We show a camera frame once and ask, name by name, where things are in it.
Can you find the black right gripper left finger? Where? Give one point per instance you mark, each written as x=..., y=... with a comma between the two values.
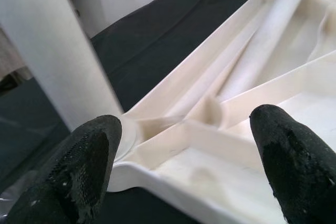
x=71, y=182

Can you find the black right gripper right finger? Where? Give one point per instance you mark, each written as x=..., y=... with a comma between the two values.
x=302, y=176

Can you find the white plastic table leg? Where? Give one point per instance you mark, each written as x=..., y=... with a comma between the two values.
x=52, y=51
x=265, y=37

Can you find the white plastic table top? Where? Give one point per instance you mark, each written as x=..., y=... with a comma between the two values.
x=210, y=142

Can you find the black tablecloth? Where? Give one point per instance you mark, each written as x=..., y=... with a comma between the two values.
x=144, y=37

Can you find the white cabinet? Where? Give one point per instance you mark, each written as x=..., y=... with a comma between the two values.
x=84, y=3

